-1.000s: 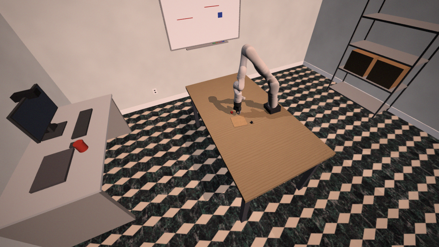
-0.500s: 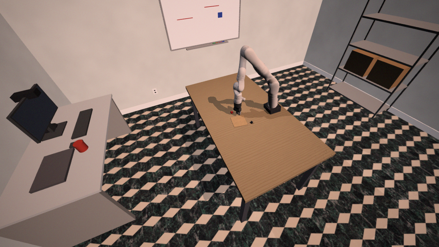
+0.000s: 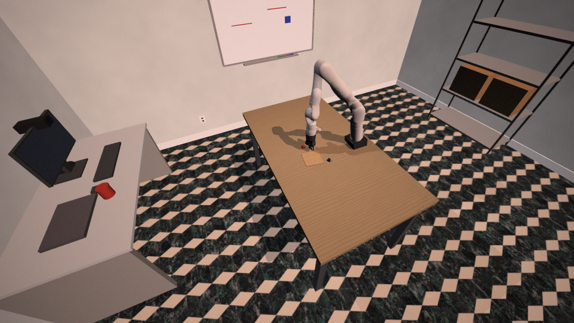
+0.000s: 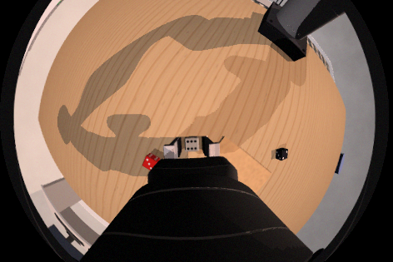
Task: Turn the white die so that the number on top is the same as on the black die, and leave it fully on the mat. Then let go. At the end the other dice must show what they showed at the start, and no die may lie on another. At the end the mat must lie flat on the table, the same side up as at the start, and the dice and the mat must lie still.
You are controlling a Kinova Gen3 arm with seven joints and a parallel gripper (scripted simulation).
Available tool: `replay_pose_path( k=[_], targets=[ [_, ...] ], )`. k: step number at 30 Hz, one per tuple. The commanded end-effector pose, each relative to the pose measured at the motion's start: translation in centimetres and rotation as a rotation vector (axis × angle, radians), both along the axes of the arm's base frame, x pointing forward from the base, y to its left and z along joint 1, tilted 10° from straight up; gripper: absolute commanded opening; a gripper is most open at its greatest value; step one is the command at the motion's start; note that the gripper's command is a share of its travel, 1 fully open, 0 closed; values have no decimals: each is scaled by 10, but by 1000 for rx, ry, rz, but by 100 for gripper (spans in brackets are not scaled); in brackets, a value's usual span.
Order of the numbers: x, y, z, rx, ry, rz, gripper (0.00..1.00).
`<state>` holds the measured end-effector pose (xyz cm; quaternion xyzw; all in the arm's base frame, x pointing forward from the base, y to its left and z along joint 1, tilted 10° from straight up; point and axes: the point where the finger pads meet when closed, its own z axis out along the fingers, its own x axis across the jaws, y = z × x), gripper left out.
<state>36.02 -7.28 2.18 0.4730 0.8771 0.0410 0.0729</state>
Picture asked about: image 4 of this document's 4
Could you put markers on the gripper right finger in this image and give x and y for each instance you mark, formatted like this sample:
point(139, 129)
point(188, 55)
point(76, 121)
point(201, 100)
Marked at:
point(210, 148)

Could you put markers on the red die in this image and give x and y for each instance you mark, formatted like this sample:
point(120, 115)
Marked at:
point(150, 161)

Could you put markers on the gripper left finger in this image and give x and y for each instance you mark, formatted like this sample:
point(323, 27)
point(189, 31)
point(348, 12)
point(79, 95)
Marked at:
point(174, 149)

